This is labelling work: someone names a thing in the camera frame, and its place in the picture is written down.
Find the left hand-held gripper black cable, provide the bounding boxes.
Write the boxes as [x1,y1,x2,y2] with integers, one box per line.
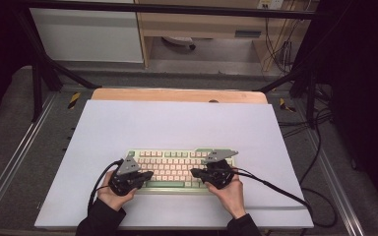
[87,158,126,214]

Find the white chair base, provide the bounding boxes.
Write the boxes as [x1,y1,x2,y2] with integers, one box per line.
[161,35,197,51]

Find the right hand-held gripper black cable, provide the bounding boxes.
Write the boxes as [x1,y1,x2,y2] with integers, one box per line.
[230,166,338,229]

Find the white cabinet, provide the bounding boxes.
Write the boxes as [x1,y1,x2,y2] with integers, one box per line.
[31,8,145,64]

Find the green and cream keyboard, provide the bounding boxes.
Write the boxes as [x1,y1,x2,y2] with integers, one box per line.
[124,147,236,195]

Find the black floor cables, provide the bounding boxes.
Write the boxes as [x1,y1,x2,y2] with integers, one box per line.
[277,85,335,186]

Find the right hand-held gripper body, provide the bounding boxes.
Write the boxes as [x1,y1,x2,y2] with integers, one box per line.
[203,149,239,191]

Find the person's left hand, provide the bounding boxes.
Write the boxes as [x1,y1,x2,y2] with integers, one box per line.
[96,170,138,212]

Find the person's right hand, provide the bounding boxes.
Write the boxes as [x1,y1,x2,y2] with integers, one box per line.
[205,175,247,220]

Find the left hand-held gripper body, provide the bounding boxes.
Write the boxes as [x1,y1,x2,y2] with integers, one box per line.
[107,155,142,197]

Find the white board table cover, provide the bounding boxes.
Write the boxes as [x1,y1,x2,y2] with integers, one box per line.
[33,99,314,229]

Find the wooden board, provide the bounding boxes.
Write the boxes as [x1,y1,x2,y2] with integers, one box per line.
[91,88,269,105]

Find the hanging cable bundle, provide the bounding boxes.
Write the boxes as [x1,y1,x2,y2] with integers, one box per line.
[264,16,304,75]

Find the black metal stand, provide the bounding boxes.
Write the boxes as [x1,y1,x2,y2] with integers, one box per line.
[13,9,102,123]
[257,62,320,130]

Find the hand-held gripper black cable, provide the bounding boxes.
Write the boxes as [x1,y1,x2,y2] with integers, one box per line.
[87,158,126,214]
[230,166,338,229]

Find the black horizontal frame bar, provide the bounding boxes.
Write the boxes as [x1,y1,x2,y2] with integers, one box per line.
[13,0,326,20]

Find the aluminium rail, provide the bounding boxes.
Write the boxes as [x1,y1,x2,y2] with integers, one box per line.
[0,94,58,224]
[308,131,366,236]

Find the yellow and black tape strip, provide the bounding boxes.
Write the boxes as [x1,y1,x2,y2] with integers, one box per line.
[67,91,82,110]
[279,97,296,113]

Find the light wooden desk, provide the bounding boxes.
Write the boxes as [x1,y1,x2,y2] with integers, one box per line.
[134,0,319,72]

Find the white wall socket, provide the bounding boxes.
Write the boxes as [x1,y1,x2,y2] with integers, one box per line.
[257,0,284,10]

